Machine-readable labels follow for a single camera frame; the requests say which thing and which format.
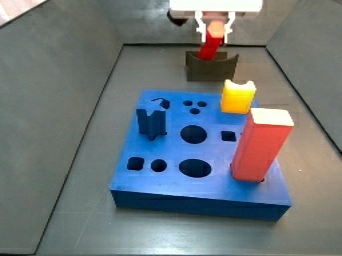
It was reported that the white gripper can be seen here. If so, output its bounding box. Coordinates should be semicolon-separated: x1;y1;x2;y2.
167;0;263;43

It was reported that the red hexagonal prism peg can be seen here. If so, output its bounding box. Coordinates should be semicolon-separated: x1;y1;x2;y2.
198;20;224;61

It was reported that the blue foam shape board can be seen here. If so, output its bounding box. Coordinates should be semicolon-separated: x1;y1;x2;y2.
110;90;291;221

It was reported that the black curved holder stand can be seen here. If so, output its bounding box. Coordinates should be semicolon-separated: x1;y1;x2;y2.
186;51;239;82

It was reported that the yellow notched block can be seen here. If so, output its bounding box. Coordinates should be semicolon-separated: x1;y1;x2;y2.
220;79;256;114

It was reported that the blue star prism peg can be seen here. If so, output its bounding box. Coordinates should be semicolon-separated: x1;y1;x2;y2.
136;109;167;141

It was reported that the red rectangular tall block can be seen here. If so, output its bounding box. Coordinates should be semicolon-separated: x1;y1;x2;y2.
231;108;294;182

